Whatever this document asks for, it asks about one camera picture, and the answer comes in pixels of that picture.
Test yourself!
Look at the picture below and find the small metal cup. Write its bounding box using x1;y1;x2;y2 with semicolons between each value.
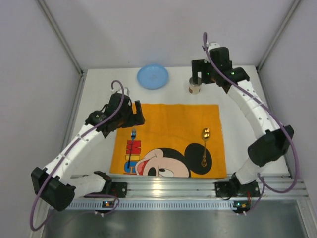
188;77;202;94

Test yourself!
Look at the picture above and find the slotted cable duct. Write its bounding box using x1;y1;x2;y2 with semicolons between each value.
49;200;248;211

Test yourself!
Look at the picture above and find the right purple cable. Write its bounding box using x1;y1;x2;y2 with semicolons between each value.
202;31;300;216

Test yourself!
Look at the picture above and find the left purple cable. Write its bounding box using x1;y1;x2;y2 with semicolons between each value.
29;79;126;231

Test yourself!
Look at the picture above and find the light blue plate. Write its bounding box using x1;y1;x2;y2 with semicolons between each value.
137;64;169;90

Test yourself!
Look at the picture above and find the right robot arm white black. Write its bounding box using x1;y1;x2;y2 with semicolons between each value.
191;43;294;185

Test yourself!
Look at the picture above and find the purple cable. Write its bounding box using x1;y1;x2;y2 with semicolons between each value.
29;79;126;231
202;31;300;216

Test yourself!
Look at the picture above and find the orange cartoon mouse towel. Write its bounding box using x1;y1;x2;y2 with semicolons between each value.
110;104;227;179

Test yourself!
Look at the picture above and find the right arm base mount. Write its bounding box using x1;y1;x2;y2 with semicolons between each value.
214;181;260;200

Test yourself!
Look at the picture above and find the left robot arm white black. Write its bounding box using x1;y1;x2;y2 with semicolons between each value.
31;92;145;211

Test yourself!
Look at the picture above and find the blue fork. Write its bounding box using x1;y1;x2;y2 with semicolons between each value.
128;128;136;168

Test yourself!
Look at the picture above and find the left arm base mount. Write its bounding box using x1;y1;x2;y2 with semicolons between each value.
84;182;128;198

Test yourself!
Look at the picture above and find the gold metal spoon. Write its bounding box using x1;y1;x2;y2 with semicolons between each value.
201;127;210;167

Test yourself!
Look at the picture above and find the aluminium rail beam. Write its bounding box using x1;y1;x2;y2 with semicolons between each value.
66;175;308;200

